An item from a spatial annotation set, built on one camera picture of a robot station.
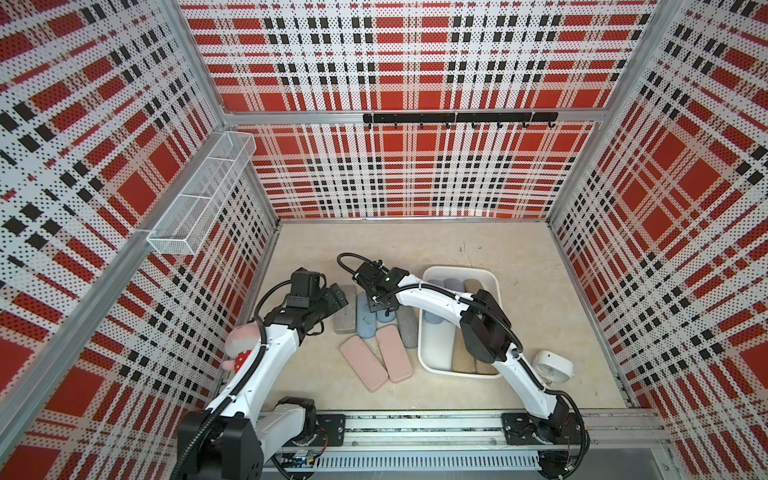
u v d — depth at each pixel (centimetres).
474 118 90
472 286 99
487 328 57
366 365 85
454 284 99
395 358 84
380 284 70
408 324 89
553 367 77
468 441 73
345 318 91
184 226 90
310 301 63
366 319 90
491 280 96
